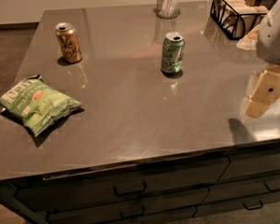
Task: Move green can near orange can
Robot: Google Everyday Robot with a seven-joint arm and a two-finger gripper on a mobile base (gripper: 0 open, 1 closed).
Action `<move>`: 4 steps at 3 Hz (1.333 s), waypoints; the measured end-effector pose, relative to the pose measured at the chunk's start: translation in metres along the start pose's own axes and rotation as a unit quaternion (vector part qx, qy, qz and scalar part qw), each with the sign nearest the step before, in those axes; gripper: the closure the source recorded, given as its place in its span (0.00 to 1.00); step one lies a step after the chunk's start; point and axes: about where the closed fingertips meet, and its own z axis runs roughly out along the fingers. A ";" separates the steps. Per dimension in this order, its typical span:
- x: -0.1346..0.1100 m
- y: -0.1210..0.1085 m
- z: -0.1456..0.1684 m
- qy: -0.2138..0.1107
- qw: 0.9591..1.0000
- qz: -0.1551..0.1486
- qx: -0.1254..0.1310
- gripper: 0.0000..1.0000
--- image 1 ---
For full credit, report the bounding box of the black drawer handle lower right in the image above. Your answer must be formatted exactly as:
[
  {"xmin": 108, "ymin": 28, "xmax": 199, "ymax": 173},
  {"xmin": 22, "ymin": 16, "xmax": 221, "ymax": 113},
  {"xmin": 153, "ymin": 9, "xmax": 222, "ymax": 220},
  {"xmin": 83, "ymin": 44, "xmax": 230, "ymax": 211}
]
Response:
[{"xmin": 244, "ymin": 200, "xmax": 263, "ymax": 211}]

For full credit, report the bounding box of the orange soda can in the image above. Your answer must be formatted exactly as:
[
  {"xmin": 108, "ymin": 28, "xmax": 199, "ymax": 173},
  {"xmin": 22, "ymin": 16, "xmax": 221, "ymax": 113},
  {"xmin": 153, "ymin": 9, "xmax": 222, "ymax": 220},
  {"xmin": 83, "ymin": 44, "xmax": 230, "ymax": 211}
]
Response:
[{"xmin": 55, "ymin": 22, "xmax": 82, "ymax": 63}]

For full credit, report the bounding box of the grey drawer cabinet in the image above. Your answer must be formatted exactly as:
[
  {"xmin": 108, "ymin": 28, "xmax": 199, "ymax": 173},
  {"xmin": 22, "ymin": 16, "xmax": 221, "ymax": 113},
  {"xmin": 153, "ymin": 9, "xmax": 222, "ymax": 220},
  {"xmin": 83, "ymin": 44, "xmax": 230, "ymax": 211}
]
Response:
[{"xmin": 0, "ymin": 145, "xmax": 280, "ymax": 224}]

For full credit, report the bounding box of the black wire napkin holder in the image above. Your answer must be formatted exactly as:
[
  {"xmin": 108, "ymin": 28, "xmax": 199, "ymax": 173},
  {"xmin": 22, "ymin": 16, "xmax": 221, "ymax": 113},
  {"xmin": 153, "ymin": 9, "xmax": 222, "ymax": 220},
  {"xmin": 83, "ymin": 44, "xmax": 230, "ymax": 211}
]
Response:
[{"xmin": 210, "ymin": 0, "xmax": 269, "ymax": 40}]

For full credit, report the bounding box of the clear glass jar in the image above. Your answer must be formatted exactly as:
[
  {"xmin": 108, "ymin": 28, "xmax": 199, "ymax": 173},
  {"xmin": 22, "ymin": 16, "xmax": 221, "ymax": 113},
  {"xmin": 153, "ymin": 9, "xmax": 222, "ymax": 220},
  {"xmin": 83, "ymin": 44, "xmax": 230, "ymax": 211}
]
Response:
[{"xmin": 156, "ymin": 0, "xmax": 179, "ymax": 19}]

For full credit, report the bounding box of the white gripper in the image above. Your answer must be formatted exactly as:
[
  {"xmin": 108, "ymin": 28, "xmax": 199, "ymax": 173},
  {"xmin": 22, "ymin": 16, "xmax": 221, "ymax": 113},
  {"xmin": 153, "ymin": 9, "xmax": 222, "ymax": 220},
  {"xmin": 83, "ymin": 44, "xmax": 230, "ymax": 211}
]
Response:
[{"xmin": 236, "ymin": 0, "xmax": 280, "ymax": 118}]

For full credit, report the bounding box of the black drawer handle upper left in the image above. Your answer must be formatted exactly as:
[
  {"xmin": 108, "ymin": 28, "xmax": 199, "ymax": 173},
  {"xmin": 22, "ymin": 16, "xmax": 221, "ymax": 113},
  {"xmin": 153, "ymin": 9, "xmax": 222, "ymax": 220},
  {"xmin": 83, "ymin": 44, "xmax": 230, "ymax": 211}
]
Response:
[{"xmin": 114, "ymin": 180, "xmax": 147, "ymax": 197}]

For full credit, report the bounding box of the black drawer handle lower left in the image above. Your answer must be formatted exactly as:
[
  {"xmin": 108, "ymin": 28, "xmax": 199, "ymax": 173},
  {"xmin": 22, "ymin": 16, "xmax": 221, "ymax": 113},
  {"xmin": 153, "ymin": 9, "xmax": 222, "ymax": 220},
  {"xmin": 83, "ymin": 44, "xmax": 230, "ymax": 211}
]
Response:
[{"xmin": 119, "ymin": 205, "xmax": 145, "ymax": 218}]

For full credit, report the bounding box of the black drawer handle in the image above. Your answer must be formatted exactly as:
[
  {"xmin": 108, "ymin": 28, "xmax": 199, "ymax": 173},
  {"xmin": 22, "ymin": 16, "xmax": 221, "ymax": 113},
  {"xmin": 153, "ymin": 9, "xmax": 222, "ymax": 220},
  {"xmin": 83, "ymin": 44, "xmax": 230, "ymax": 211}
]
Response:
[
  {"xmin": 244, "ymin": 200, "xmax": 263, "ymax": 211},
  {"xmin": 114, "ymin": 180, "xmax": 147, "ymax": 197},
  {"xmin": 264, "ymin": 179, "xmax": 280, "ymax": 191},
  {"xmin": 119, "ymin": 205, "xmax": 145, "ymax": 218}
]

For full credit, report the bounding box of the green potato chip bag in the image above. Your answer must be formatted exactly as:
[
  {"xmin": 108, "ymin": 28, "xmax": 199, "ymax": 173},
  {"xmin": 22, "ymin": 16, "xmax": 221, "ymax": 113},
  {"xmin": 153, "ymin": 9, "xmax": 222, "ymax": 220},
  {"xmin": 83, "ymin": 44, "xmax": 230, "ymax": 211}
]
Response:
[{"xmin": 0, "ymin": 75, "xmax": 82, "ymax": 137}]

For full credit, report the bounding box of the green soda can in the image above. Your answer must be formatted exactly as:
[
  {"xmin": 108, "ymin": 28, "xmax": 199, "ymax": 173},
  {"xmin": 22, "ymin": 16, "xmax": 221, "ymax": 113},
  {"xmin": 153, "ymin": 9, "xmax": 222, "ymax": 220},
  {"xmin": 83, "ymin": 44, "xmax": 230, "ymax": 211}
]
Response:
[{"xmin": 161, "ymin": 32, "xmax": 185, "ymax": 74}]

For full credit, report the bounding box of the black drawer handle upper right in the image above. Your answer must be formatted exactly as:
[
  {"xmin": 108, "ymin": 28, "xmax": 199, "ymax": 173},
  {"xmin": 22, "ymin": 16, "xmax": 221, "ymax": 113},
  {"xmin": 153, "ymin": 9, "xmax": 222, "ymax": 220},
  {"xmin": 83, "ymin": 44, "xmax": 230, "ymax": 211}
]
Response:
[{"xmin": 264, "ymin": 179, "xmax": 280, "ymax": 191}]

